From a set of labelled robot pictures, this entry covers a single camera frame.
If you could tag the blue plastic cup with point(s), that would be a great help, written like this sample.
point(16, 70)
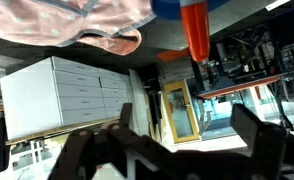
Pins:
point(167, 8)

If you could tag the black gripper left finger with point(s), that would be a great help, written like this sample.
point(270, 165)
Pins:
point(125, 115)

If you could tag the pink polka dot apron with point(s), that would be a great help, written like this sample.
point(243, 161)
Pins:
point(37, 20)

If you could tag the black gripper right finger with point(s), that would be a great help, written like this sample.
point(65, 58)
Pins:
point(253, 133)

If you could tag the yellow framed glass door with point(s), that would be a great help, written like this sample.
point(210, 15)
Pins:
point(168, 113)

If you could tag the white drawer cabinet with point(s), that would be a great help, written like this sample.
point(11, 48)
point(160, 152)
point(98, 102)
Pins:
point(80, 93)

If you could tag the grey marker with orange cap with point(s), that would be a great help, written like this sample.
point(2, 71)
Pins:
point(195, 30)

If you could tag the orange edged workbench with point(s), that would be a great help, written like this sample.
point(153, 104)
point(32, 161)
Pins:
point(240, 87)

